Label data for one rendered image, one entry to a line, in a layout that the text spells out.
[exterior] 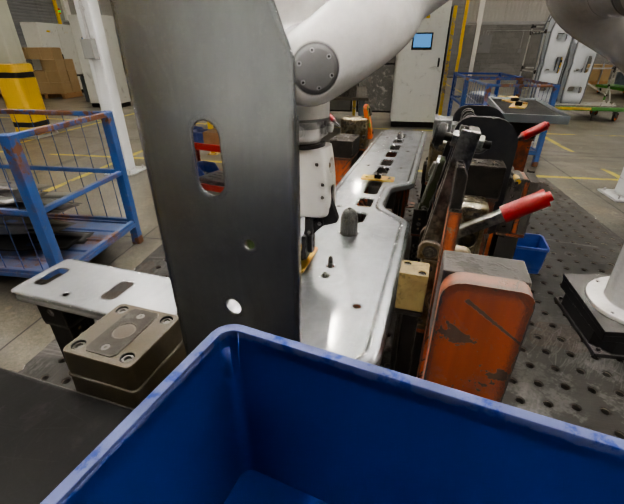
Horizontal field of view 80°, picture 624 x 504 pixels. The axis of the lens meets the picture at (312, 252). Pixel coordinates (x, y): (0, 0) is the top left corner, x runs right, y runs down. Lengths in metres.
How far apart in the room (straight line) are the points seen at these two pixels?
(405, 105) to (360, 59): 7.21
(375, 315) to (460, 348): 0.28
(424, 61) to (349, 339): 7.25
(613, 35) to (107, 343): 0.78
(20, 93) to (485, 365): 7.79
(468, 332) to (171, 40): 0.23
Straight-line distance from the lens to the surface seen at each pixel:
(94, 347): 0.40
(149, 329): 0.40
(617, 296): 1.07
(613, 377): 1.02
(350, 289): 0.53
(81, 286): 0.62
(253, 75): 0.24
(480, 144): 0.49
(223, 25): 0.25
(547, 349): 1.02
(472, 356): 0.22
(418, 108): 7.64
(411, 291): 0.46
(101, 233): 3.00
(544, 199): 0.51
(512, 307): 0.20
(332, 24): 0.41
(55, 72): 14.15
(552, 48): 9.72
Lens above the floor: 1.29
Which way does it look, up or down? 28 degrees down
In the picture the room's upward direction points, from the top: straight up
